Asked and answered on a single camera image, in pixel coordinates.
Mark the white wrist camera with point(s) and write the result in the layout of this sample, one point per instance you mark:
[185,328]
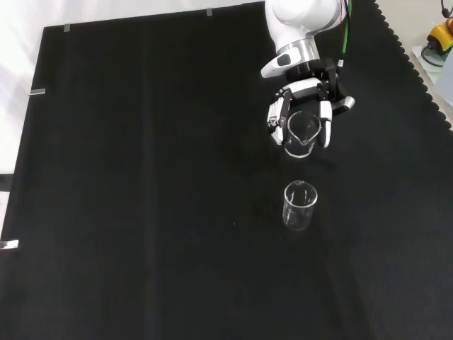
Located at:
[277,65]

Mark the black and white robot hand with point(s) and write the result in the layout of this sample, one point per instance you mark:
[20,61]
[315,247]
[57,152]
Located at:
[304,86]

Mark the pale board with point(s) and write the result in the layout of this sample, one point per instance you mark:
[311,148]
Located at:
[430,72]

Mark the yellow stop button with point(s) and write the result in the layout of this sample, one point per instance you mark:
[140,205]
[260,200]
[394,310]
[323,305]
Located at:
[440,33]

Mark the clear glass beaker with graduations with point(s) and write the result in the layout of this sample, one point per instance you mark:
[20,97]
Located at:
[299,150]

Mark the clear plain glass beaker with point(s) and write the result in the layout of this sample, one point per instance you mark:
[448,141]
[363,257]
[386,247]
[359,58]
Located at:
[300,219]

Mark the black bench cloth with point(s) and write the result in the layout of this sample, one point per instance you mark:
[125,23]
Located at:
[141,177]

